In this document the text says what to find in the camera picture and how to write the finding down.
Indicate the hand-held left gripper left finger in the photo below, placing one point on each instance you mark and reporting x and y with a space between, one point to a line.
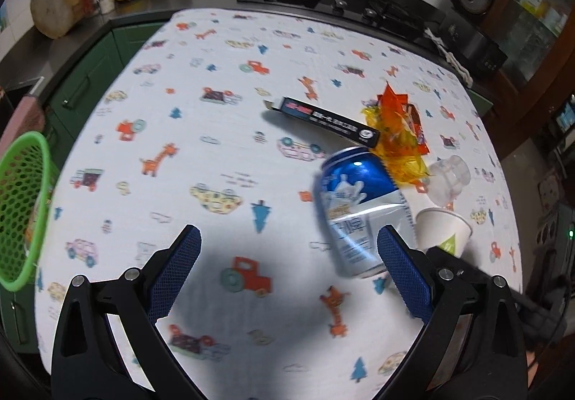
175 274

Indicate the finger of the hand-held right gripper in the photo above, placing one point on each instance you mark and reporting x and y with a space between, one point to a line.
467 269

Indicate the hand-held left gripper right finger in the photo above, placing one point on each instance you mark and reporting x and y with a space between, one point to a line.
404 274

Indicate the white paper cup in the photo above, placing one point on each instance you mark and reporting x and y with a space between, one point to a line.
442 229

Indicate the blue drink can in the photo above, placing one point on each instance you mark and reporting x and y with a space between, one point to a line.
355 202

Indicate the green plastic mesh basket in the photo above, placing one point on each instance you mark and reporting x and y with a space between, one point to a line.
45 157

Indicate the clear plastic cup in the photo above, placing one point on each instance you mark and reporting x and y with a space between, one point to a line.
449 177

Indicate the orange plastic wrapper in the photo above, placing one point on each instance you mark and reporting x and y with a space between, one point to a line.
400 144

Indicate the flat black box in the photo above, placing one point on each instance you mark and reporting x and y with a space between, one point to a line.
323 119

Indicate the white cartoon printed tablecloth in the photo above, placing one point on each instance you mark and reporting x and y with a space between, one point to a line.
224 81

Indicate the striped white dishcloth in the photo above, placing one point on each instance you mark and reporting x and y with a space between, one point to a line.
453 63

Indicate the green kitchen base cabinet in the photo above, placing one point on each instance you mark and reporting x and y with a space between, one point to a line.
90 81

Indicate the pink towel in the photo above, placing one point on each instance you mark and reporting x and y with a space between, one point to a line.
27 117

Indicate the black countertop appliance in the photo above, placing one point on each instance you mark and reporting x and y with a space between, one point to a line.
476 49

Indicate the wooden glass door cabinet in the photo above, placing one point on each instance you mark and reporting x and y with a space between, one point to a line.
534 0

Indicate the small white jar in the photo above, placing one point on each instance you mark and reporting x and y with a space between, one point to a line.
106 1

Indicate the round wooden chopping block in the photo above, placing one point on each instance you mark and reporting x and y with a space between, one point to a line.
58 0

